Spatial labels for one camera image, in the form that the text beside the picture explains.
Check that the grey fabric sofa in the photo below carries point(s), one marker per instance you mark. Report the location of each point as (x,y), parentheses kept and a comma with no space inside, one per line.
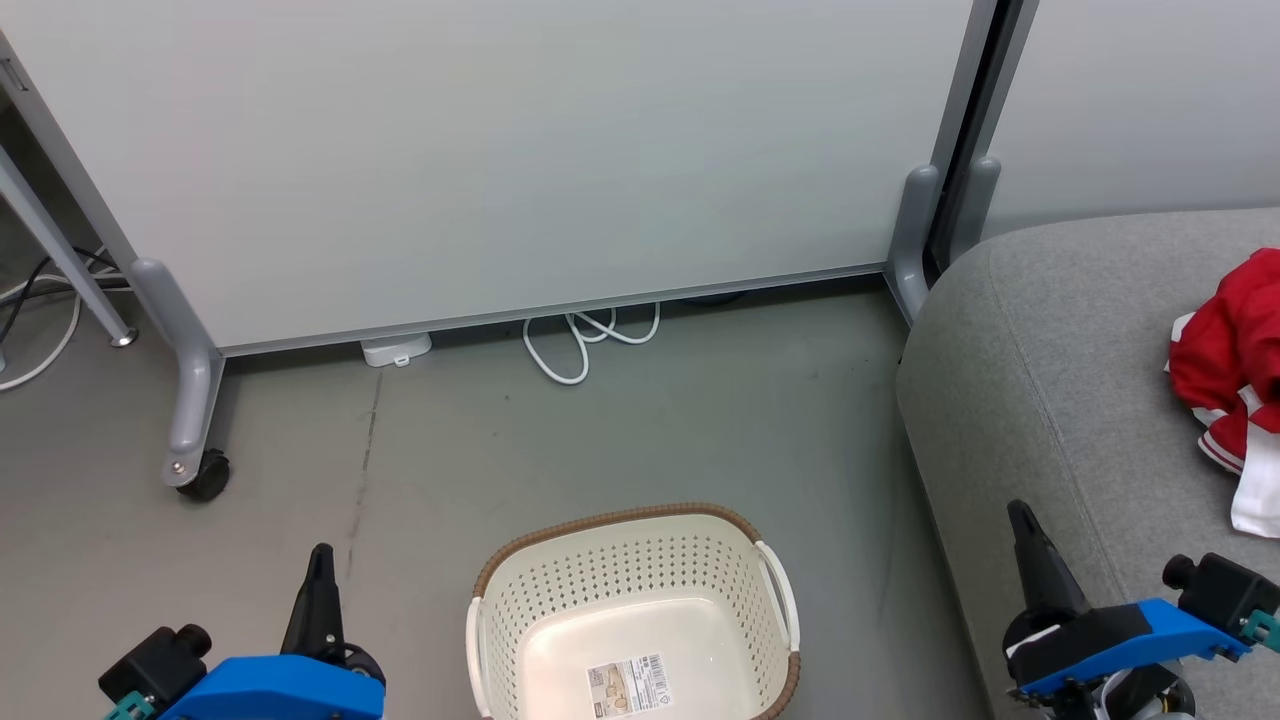
(1060,400)

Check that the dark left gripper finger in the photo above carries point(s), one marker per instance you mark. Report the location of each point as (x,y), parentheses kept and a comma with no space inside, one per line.
(318,610)

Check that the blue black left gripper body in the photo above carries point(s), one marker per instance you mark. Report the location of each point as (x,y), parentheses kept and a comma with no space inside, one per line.
(280,690)

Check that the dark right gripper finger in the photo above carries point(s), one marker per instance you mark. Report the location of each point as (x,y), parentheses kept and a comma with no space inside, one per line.
(1045,570)

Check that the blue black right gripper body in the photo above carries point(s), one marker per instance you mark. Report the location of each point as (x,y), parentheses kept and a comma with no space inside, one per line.
(1110,640)

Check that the narrow white partition panel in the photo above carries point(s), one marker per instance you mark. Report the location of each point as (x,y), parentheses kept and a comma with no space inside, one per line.
(1150,100)

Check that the black caster wheel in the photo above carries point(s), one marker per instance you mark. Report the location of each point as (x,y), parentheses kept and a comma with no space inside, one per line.
(210,478)

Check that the white power adapter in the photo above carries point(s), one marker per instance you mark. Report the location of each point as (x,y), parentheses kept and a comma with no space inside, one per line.
(395,350)

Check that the grey partition leg with caster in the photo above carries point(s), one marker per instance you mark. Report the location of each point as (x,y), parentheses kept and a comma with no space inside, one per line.
(195,380)

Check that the cream perforated laundry basket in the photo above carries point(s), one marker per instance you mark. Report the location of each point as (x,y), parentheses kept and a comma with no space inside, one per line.
(640,560)

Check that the red white garment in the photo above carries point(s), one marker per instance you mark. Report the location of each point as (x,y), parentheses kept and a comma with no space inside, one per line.
(1230,350)

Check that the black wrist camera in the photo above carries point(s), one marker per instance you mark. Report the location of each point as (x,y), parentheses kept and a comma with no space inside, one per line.
(1220,595)
(160,660)

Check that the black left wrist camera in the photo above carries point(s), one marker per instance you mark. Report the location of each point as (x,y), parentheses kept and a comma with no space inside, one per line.
(160,660)

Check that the grey upright partition leg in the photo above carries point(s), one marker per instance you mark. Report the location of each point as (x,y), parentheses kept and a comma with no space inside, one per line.
(912,230)
(982,200)

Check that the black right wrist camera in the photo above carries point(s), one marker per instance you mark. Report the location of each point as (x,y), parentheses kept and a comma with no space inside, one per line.
(1220,595)

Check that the wide white partition panel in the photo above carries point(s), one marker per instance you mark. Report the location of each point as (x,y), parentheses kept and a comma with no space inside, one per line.
(500,150)

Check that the printed basket label sticker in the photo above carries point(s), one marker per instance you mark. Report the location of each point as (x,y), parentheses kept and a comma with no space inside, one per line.
(628,685)

